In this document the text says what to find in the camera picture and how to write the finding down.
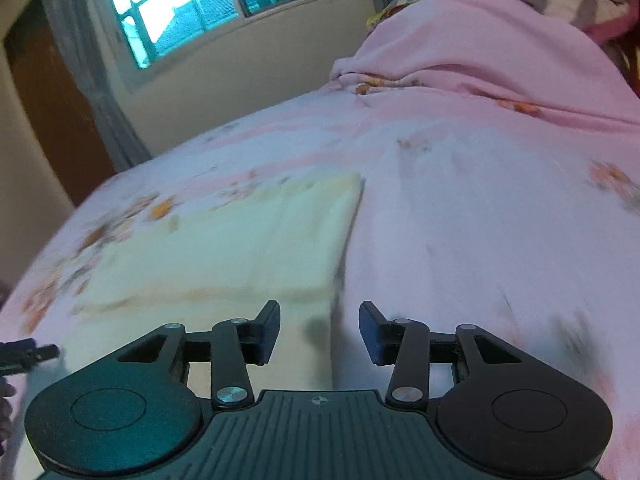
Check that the pale yellow cloth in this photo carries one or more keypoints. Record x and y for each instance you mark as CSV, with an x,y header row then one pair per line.
x,y
225,240

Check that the brown wooden door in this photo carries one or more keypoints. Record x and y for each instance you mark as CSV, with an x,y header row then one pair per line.
x,y
55,110

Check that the barred window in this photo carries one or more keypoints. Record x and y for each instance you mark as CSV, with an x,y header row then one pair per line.
x,y
200,0

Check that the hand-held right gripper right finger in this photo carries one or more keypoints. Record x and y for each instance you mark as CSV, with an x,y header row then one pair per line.
x,y
370,335

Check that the dark red cloth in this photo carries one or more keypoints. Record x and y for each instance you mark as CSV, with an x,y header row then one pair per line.
x,y
622,62

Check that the person's left hand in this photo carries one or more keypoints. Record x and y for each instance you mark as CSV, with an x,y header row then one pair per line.
x,y
5,410

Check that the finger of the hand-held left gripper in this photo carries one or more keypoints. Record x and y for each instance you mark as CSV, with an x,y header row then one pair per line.
x,y
25,352

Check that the pink blanket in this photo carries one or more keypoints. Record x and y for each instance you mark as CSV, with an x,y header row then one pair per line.
x,y
475,40

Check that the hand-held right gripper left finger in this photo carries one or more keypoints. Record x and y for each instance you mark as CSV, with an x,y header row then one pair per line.
x,y
270,332

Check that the pink floral bedsheet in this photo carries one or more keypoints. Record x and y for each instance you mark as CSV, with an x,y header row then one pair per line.
x,y
450,220

